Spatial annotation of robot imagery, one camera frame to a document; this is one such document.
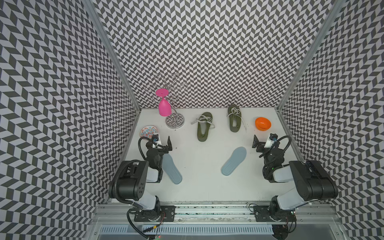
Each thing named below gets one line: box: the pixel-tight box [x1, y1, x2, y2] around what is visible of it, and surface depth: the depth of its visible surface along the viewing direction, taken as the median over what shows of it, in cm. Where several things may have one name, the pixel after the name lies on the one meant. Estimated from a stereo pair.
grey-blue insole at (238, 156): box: [221, 146, 247, 176], surface depth 91 cm
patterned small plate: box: [139, 125, 159, 140], surface depth 104 cm
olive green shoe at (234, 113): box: [227, 104, 242, 133], surface depth 110 cm
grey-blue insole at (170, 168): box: [162, 153, 183, 185], surface depth 88 cm
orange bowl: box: [255, 117, 272, 131], surface depth 107 cm
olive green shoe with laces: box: [191, 111, 215, 142], surface depth 104 cm
